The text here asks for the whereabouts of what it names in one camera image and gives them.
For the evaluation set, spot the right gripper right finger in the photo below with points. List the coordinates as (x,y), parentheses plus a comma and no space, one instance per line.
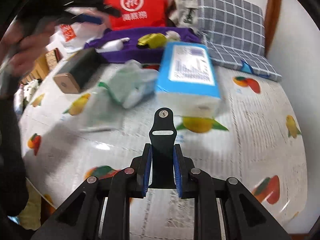
(222,208)

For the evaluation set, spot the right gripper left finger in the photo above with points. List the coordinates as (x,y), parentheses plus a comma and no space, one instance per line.
(100,208)

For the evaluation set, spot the yellow adidas pouch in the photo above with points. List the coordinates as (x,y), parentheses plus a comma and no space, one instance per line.
(151,41)

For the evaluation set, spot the green snack packet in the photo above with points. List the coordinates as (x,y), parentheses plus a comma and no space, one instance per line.
(113,96)

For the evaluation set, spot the person's left hand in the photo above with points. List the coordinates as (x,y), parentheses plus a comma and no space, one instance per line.
(30,47)

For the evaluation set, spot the white plastic shopping bag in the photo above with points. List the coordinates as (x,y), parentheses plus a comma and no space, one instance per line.
(69,39)

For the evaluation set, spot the gold and black box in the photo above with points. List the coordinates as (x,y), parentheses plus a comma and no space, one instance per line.
(78,70)

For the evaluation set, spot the red Hi paper bag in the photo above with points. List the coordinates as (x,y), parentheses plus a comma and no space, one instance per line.
(138,13)

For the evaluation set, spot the purple towel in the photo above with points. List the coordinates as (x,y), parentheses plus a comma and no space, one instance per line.
(131,51)

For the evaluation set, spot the beige canvas bag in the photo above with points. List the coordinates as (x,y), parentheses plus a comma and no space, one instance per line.
(183,14)

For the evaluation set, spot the blue tissue pack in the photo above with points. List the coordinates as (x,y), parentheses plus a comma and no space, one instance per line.
(187,82)

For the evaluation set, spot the grey checked cushion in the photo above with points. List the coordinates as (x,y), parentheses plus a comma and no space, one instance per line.
(234,33)

